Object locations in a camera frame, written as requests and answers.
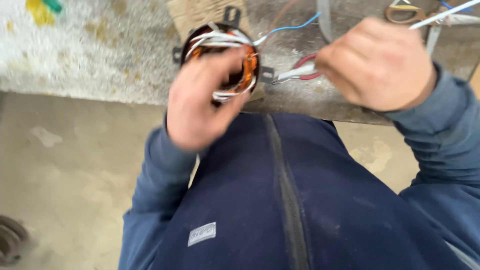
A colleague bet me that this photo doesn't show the person's left hand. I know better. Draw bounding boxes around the person's left hand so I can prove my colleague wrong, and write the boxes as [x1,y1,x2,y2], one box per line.
[166,46,257,151]

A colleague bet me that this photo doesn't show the person's right hand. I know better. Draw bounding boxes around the person's right hand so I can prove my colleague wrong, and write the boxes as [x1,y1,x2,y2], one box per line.
[314,16,438,113]

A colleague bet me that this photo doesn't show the black motor stator copper windings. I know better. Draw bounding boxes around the black motor stator copper windings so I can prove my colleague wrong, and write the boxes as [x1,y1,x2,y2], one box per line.
[172,5,275,107]

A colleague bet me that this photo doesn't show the long white wire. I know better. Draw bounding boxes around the long white wire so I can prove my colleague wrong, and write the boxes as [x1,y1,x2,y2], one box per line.
[408,0,480,31]

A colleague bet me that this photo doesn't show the white insulating sleeve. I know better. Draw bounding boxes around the white insulating sleeve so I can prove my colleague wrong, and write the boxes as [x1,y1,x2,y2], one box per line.
[271,63,317,85]

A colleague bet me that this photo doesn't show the grey metal blade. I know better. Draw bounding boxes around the grey metal blade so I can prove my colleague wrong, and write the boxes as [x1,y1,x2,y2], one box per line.
[316,0,334,43]

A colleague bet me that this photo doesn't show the tan bristle brush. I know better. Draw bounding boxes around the tan bristle brush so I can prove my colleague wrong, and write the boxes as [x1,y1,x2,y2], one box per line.
[167,0,253,43]

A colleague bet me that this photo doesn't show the grey metal strip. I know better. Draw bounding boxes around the grey metal strip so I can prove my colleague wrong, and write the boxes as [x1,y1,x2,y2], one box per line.
[425,25,442,57]

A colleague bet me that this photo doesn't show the person's dark blue jacket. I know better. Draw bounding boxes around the person's dark blue jacket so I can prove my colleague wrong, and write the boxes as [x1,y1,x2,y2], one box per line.
[148,112,466,270]

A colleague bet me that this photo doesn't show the white speckled mat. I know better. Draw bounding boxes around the white speckled mat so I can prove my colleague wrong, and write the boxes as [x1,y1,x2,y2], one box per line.
[0,0,188,106]

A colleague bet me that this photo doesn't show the green object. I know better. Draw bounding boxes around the green object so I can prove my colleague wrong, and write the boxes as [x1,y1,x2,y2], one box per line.
[41,0,63,14]

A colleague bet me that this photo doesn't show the yellow object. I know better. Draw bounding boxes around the yellow object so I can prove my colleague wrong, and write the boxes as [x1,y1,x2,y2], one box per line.
[25,0,56,27]

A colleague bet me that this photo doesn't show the round rusty metal part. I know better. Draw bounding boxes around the round rusty metal part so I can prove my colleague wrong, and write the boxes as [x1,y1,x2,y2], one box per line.
[0,214,30,266]

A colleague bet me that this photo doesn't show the red wire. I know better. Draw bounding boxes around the red wire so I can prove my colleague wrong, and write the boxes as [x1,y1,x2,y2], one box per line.
[292,53,324,81]

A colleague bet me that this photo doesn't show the brown wire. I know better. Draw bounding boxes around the brown wire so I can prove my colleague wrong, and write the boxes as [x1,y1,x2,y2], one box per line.
[260,0,301,49]

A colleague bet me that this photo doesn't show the brown handled scissors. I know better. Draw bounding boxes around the brown handled scissors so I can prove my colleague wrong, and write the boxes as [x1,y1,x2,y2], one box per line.
[385,0,480,27]

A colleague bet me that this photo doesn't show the short blue wire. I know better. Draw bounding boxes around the short blue wire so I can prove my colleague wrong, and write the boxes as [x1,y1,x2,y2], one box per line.
[440,0,474,13]

